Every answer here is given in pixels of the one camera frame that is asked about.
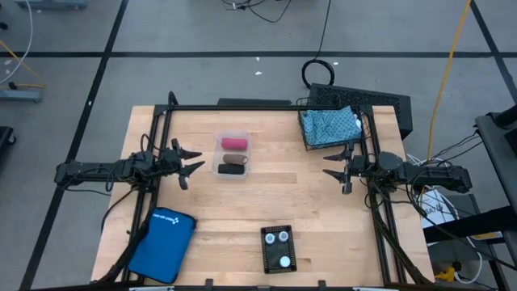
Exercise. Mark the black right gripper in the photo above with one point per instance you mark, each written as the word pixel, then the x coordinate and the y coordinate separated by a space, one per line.
pixel 357 167

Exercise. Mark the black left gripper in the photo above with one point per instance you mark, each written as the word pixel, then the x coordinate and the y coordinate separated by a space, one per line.
pixel 167 161

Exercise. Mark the clear plastic container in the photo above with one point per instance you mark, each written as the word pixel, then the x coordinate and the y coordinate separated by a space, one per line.
pixel 215 153

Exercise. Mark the black bandage roll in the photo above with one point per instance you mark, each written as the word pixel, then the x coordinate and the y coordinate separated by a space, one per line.
pixel 231 169

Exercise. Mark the brown bandage roll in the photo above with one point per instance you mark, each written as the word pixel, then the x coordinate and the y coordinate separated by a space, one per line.
pixel 234 159

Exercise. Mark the pink bandage roll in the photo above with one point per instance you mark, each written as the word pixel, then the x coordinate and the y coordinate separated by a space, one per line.
pixel 234 143

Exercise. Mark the white bottle cap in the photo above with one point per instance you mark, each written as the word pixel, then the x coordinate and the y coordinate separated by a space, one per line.
pixel 285 261

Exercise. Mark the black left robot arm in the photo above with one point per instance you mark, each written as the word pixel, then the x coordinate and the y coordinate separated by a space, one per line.
pixel 89 169

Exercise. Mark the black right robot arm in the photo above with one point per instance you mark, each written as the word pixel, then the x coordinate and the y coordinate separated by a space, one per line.
pixel 436 175

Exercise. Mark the blue patterned cloth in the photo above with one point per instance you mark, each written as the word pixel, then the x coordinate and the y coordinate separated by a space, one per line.
pixel 331 125

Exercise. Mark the small white object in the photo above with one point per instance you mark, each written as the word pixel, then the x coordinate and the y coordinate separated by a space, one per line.
pixel 358 121

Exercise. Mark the black perforated metal case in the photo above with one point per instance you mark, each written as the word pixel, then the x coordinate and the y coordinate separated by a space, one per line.
pixel 363 97

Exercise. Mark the blue first aid pouch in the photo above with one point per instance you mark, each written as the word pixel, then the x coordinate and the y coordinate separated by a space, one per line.
pixel 161 246

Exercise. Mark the white printed paper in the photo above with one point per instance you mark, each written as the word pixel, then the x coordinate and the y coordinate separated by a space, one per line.
pixel 434 210

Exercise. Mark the black plastic basket tray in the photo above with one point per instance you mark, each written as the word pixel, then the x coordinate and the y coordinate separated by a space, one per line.
pixel 278 250

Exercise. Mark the black shelf bar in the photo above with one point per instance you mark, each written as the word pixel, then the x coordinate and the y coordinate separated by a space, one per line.
pixel 464 224

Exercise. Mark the yellow power plug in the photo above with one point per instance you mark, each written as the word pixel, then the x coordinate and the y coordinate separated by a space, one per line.
pixel 446 275

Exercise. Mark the black side cart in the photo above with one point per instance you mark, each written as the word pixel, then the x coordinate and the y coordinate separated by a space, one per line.
pixel 497 153

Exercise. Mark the grey stand base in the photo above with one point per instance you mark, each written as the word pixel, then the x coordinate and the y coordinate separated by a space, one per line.
pixel 20 96

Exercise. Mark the black floor object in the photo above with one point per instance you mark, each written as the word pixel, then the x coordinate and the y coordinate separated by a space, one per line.
pixel 5 135

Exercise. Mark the grey metal bar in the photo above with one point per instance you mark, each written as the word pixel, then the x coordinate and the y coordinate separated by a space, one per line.
pixel 52 4

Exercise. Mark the black aluminium table frame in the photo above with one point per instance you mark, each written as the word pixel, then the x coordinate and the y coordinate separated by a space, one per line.
pixel 242 107

